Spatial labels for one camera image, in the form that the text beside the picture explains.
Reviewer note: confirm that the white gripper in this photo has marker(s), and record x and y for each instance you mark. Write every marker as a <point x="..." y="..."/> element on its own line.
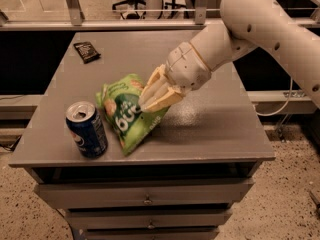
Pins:
<point x="186" y="67"/>

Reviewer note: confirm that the green rice chip bag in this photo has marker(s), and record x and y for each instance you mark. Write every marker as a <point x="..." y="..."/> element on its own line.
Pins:
<point x="119" y="101"/>

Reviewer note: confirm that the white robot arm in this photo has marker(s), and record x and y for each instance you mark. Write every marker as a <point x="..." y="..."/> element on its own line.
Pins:
<point x="245" y="25"/>

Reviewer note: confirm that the blue pepsi can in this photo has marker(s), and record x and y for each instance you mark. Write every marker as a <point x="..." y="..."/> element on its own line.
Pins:
<point x="86" y="128"/>

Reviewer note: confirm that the black snack packet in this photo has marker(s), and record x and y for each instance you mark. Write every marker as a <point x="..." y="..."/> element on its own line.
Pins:
<point x="86" y="51"/>

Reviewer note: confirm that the grey drawer cabinet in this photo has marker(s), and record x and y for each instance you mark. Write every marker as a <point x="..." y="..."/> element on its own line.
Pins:
<point x="165" y="177"/>

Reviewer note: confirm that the top grey drawer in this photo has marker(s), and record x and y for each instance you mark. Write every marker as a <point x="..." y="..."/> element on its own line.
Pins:
<point x="139" y="194"/>

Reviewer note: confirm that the grey drawer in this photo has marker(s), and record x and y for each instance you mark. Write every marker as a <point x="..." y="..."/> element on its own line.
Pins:
<point x="149" y="219"/>
<point x="156" y="234"/>
<point x="139" y="194"/>

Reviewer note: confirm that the middle grey drawer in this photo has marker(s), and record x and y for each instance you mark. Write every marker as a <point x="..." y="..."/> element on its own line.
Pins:
<point x="149" y="219"/>

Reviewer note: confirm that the bottom grey drawer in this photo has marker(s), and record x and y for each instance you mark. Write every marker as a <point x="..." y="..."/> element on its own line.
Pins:
<point x="156" y="234"/>

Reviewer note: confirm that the metal railing frame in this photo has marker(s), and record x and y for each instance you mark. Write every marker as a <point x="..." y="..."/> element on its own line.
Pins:
<point x="45" y="15"/>

